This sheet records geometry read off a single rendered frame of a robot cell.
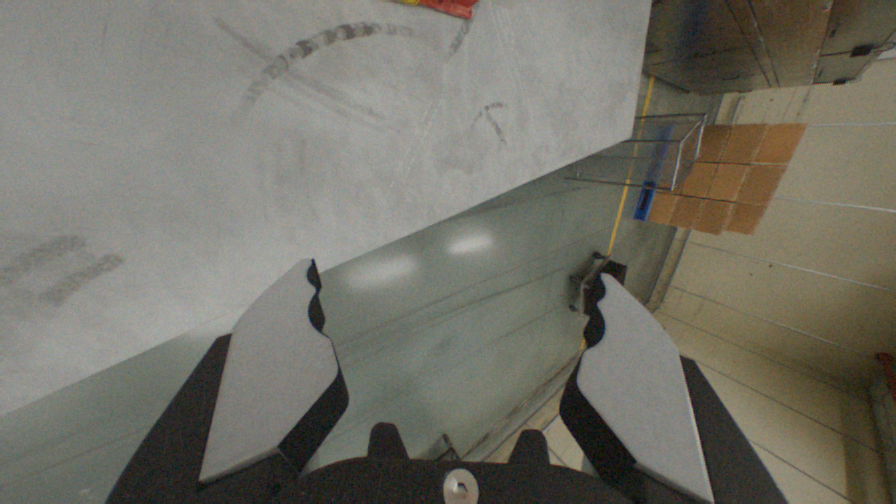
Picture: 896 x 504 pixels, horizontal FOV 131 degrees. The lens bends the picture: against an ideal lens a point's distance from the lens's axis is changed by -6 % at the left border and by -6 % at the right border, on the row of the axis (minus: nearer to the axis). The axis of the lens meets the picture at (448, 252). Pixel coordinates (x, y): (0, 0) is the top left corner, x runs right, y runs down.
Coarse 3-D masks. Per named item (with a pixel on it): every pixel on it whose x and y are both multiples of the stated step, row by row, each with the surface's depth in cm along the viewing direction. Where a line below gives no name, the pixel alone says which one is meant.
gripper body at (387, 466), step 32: (384, 448) 4; (544, 448) 5; (320, 480) 4; (352, 480) 4; (384, 480) 4; (416, 480) 4; (448, 480) 4; (480, 480) 4; (512, 480) 4; (544, 480) 4; (576, 480) 4
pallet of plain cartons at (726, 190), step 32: (704, 128) 249; (736, 128) 229; (768, 128) 226; (800, 128) 212; (704, 160) 255; (736, 160) 235; (768, 160) 233; (672, 192) 287; (704, 192) 262; (736, 192) 240; (768, 192) 222; (672, 224) 295; (704, 224) 269; (736, 224) 265
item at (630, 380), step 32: (608, 288) 9; (608, 320) 8; (640, 320) 8; (608, 352) 7; (640, 352) 7; (672, 352) 7; (576, 384) 6; (608, 384) 6; (640, 384) 6; (672, 384) 6; (576, 416) 6; (608, 416) 5; (640, 416) 5; (672, 416) 5; (608, 448) 5; (640, 448) 5; (672, 448) 5; (608, 480) 5; (672, 480) 4; (704, 480) 4
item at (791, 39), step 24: (768, 0) 88; (792, 0) 88; (816, 0) 87; (768, 24) 107; (792, 24) 106; (816, 24) 105; (768, 48) 136; (792, 48) 135; (816, 48) 133; (792, 72) 183
